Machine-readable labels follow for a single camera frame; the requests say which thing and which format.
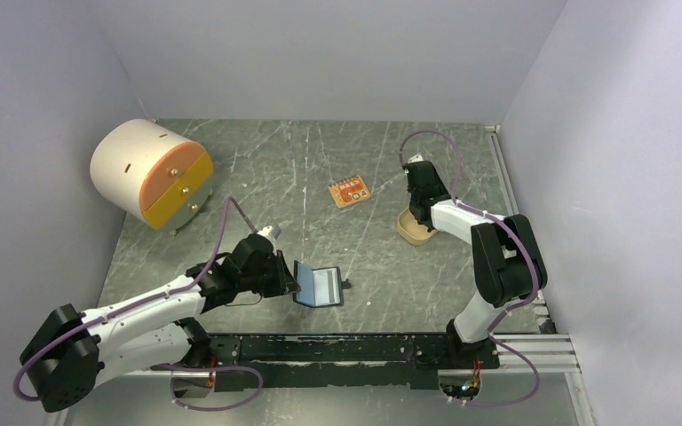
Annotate black leather card holder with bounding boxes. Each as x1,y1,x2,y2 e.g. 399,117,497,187
292,261,353,308

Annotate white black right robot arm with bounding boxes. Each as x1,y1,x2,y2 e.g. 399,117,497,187
397,157,548,367

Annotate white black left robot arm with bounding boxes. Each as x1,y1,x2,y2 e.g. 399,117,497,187
20,233,300,413

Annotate beige oval tray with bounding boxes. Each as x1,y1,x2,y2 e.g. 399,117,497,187
395,209,438,246

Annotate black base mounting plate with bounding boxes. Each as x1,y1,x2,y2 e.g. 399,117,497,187
172,332,500,390

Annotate round cabinet with coloured drawers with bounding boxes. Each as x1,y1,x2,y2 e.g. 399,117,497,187
90,119,215,234

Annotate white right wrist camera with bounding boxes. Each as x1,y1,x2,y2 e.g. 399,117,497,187
406,154,424,164

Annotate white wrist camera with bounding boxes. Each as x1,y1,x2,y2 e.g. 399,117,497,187
258,225,282,241
406,154,424,164

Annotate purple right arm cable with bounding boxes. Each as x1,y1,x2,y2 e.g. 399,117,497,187
398,130,545,408

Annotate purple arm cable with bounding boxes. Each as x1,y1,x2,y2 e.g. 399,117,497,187
398,130,545,408
12,196,266,413

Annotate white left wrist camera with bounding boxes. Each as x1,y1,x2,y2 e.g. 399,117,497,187
258,225,282,241

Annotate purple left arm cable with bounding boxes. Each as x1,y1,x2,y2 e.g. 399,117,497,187
12,196,266,413

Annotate aluminium frame rail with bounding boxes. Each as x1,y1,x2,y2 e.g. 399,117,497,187
44,126,598,426

